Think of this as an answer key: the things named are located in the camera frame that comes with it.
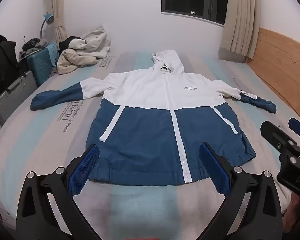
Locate blue and white hooded jacket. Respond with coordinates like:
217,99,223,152
30,49,277,186

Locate silver hard case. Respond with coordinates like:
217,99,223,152
0,70,38,127

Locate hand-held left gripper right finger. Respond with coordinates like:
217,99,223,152
199,142,283,240

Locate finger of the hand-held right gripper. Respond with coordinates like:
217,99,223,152
288,117,300,146
261,120,300,167

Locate blue desk lamp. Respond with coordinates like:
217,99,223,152
40,12,55,41

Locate teal cloth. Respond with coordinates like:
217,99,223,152
46,42,60,67

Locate black garment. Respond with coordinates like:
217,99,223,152
58,36,83,52

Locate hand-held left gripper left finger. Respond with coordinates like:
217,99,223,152
16,144,101,240

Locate beige crumpled jacket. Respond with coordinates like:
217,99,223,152
56,47,100,75

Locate teal suitcase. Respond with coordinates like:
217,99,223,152
27,47,57,87

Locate beige curtain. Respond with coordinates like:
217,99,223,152
219,0,262,64
44,0,77,43

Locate wooden headboard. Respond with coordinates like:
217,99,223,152
247,27,300,128

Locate white crumpled jacket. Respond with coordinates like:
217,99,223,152
79,24,112,61

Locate person's right hand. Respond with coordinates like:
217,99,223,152
282,192,300,225

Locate grey clothes with headphones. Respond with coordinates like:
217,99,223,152
19,37,50,61

